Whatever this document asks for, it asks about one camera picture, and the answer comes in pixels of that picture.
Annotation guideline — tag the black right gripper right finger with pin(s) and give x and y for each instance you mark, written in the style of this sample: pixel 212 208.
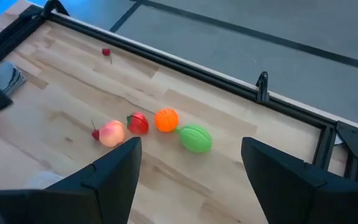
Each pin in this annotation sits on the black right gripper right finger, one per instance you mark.
pixel 278 174

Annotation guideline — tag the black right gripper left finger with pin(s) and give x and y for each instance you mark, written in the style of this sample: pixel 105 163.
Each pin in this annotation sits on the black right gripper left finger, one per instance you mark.
pixel 117 174

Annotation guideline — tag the pale orange toy peach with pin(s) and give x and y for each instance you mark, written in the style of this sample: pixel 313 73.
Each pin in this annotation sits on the pale orange toy peach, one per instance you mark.
pixel 112 133

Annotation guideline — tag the red toy cherry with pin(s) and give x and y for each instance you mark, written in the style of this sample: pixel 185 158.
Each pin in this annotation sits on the red toy cherry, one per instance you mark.
pixel 95 134
pixel 106 52

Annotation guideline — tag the red toy fruit green top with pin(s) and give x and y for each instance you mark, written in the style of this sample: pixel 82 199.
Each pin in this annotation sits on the red toy fruit green top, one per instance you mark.
pixel 138 123

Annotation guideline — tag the orange toy orange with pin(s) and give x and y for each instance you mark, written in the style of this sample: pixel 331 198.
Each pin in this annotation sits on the orange toy orange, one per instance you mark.
pixel 166 120

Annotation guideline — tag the folded grey cloth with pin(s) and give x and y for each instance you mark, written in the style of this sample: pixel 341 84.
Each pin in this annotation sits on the folded grey cloth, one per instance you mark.
pixel 2 76

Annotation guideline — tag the black corner bracket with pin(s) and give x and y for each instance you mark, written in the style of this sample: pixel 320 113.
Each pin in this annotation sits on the black corner bracket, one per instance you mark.
pixel 354 143

